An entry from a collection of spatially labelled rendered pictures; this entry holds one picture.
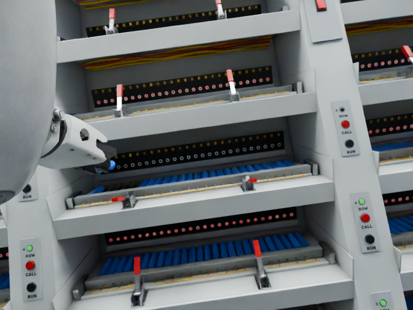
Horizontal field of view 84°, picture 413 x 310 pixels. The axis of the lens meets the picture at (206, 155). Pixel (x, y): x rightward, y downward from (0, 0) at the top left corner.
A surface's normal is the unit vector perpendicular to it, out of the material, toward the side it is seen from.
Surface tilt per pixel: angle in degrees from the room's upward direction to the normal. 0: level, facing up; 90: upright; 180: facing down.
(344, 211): 90
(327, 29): 90
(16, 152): 145
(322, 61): 90
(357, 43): 90
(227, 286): 18
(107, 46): 108
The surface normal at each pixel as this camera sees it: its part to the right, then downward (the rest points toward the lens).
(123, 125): 0.04, 0.20
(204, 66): -0.01, -0.11
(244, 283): -0.13, -0.97
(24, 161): 0.70, 0.71
